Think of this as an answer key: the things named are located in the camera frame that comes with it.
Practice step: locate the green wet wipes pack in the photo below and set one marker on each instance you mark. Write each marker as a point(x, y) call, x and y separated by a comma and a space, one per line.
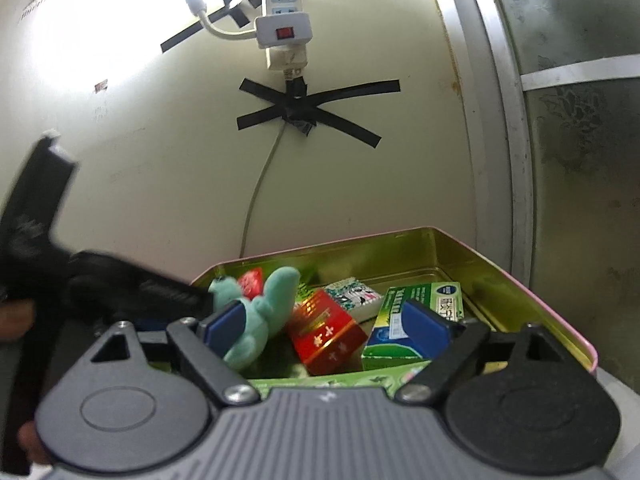
point(388, 378)

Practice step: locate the red cigarette box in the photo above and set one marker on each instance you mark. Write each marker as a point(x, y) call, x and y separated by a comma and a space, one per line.
point(323, 334)

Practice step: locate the small wall sticker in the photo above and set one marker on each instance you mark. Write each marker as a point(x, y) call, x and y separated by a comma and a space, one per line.
point(101, 86)

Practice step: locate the black tape cross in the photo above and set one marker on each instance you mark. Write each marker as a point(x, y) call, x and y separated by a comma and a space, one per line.
point(298, 108)

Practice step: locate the Virjoy tissue pack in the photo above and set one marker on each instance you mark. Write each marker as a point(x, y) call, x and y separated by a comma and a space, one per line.
point(359, 300)

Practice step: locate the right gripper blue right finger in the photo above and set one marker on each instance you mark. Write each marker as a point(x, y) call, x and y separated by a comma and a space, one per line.
point(453, 349)

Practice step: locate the teal plush toy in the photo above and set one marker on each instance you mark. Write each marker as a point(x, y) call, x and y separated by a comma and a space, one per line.
point(266, 314)

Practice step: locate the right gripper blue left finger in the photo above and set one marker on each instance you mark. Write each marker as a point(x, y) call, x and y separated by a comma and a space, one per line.
point(200, 347)

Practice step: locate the green cardboard box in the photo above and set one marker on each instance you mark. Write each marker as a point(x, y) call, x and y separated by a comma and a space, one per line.
point(388, 344)

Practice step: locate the frosted glass window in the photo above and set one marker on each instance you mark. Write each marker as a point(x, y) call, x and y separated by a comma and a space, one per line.
point(560, 80)

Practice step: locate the white power strip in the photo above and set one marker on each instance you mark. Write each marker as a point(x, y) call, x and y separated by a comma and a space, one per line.
point(281, 28)

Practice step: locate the pink tin box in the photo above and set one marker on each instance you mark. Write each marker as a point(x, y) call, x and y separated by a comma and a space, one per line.
point(408, 257)

